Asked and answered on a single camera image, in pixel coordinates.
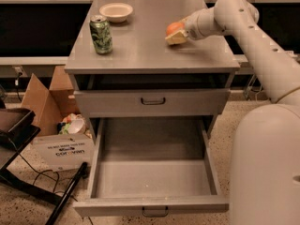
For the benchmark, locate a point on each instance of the grey metal cabinet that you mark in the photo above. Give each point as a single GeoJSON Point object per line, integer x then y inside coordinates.
{"type": "Point", "coordinates": [141, 59]}

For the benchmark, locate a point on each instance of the closed grey top drawer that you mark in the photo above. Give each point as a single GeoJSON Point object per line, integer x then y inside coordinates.
{"type": "Point", "coordinates": [146, 103]}

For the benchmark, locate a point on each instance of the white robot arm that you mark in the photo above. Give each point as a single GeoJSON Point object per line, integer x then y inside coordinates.
{"type": "Point", "coordinates": [265, 167]}

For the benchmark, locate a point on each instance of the brown cardboard box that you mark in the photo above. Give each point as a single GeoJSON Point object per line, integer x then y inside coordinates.
{"type": "Point", "coordinates": [55, 107]}

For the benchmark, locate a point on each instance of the white cup in box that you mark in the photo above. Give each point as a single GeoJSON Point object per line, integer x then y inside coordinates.
{"type": "Point", "coordinates": [76, 126]}

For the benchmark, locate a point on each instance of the orange fruit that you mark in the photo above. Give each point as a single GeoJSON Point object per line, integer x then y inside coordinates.
{"type": "Point", "coordinates": [173, 27]}

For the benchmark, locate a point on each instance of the white paper bowl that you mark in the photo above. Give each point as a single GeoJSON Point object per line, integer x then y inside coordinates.
{"type": "Point", "coordinates": [116, 12]}

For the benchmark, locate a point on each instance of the green soda can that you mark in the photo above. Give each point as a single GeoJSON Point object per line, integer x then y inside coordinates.
{"type": "Point", "coordinates": [101, 34]}

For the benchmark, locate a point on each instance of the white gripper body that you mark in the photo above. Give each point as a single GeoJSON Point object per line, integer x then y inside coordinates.
{"type": "Point", "coordinates": [194, 27]}

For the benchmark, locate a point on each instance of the open grey middle drawer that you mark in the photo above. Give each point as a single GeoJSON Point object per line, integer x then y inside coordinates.
{"type": "Point", "coordinates": [152, 167]}

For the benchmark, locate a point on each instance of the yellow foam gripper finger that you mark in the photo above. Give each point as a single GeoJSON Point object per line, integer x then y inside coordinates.
{"type": "Point", "coordinates": [178, 37]}

